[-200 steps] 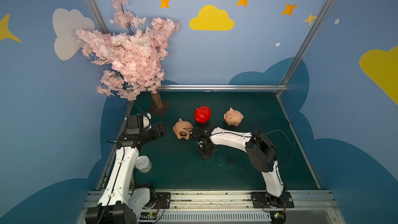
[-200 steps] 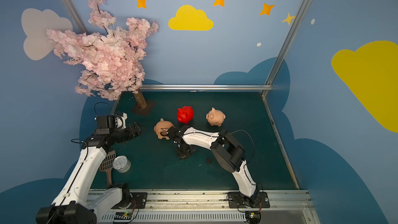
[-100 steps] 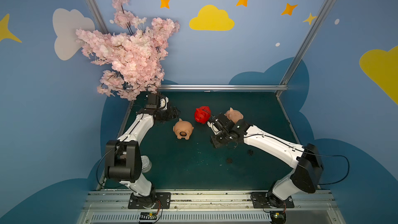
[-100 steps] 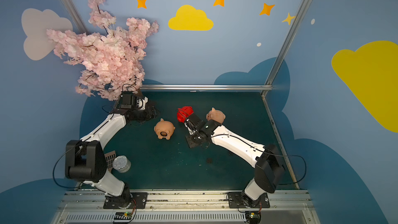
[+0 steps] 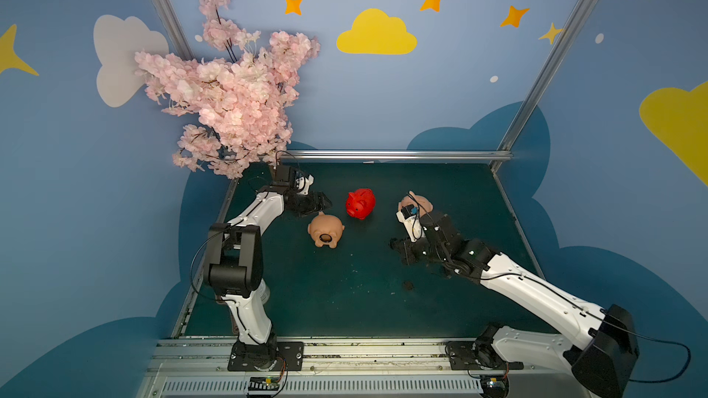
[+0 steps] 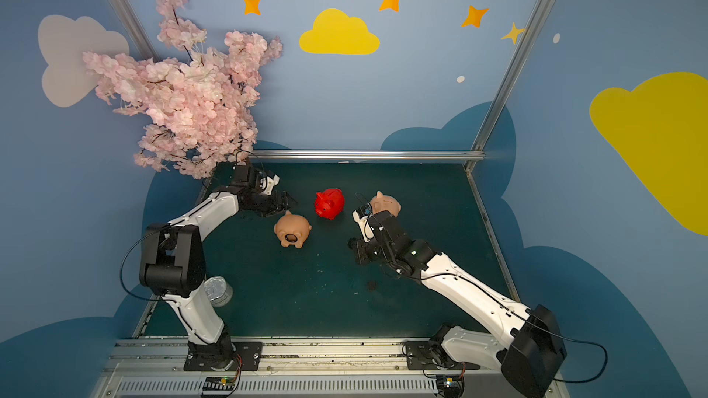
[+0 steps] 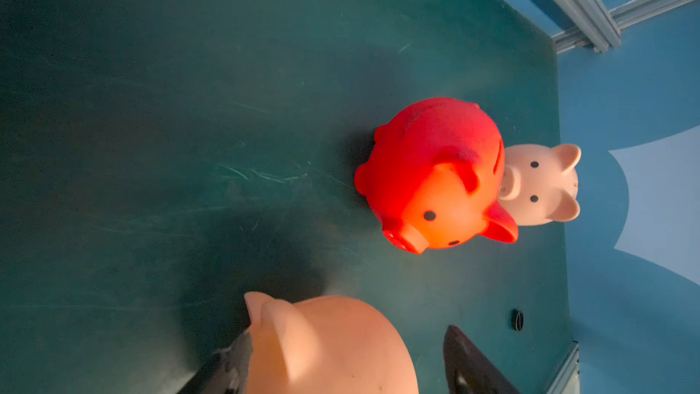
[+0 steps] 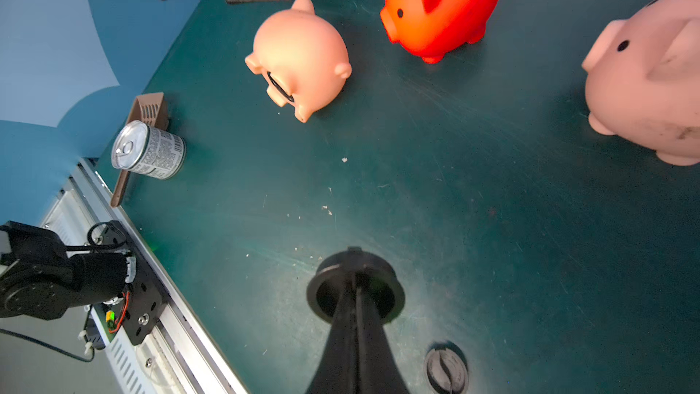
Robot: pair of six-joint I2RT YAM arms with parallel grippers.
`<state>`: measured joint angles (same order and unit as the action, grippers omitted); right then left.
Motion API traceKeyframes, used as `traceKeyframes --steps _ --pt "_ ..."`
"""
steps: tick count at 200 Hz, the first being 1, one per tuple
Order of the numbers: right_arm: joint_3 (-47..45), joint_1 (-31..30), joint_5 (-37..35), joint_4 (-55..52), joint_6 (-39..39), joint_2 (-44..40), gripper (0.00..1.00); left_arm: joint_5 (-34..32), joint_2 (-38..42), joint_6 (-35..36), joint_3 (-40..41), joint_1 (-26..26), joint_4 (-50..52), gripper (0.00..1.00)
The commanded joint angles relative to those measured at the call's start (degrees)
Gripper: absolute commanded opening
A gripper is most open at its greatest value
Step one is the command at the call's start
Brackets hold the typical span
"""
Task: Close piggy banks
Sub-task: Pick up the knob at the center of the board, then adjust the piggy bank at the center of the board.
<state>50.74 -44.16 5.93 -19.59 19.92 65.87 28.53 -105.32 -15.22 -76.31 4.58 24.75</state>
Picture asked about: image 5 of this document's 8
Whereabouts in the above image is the tan piggy bank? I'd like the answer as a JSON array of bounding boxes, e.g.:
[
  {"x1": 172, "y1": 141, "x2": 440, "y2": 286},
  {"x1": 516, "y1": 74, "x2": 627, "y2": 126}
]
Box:
[
  {"x1": 398, "y1": 191, "x2": 433, "y2": 216},
  {"x1": 307, "y1": 212, "x2": 345, "y2": 249}
]

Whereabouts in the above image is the red piggy bank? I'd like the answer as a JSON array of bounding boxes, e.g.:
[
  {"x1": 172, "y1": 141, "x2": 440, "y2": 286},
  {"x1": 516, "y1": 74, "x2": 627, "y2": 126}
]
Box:
[{"x1": 346, "y1": 188, "x2": 376, "y2": 220}]

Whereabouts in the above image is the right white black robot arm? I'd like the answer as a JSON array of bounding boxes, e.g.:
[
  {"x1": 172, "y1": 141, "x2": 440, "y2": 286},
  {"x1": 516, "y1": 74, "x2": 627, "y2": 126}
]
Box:
[{"x1": 389, "y1": 205, "x2": 642, "y2": 397}]

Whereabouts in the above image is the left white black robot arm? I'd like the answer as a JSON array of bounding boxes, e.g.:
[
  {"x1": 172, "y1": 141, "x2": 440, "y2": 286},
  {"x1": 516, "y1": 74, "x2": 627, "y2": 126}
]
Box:
[{"x1": 200, "y1": 190, "x2": 332, "y2": 371}]

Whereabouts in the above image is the pink cherry blossom tree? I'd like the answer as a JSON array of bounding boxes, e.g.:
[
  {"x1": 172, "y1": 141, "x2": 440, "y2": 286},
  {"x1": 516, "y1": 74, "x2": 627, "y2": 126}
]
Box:
[{"x1": 135, "y1": 0, "x2": 321, "y2": 180}]

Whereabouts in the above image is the right circuit board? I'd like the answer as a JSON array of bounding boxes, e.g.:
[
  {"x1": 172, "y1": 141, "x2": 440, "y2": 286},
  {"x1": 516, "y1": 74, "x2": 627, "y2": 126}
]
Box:
[{"x1": 479, "y1": 376, "x2": 509, "y2": 398}]

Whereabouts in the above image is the left green circuit board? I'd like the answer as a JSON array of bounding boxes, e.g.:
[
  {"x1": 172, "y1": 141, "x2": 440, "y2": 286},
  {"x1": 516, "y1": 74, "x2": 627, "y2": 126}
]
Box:
[{"x1": 245, "y1": 377, "x2": 282, "y2": 397}]

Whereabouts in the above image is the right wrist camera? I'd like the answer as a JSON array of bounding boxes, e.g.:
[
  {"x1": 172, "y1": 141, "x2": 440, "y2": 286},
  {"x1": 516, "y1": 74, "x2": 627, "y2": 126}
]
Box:
[{"x1": 396, "y1": 205, "x2": 423, "y2": 242}]

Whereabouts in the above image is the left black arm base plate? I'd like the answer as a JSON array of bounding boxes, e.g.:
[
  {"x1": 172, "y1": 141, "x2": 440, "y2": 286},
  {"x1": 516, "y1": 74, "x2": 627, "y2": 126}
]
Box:
[{"x1": 227, "y1": 342, "x2": 304, "y2": 372}]

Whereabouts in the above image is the aluminium front rail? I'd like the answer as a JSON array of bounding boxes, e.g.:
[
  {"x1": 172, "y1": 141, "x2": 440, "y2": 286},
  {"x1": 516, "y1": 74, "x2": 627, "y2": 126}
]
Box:
[{"x1": 137, "y1": 337, "x2": 590, "y2": 397}]

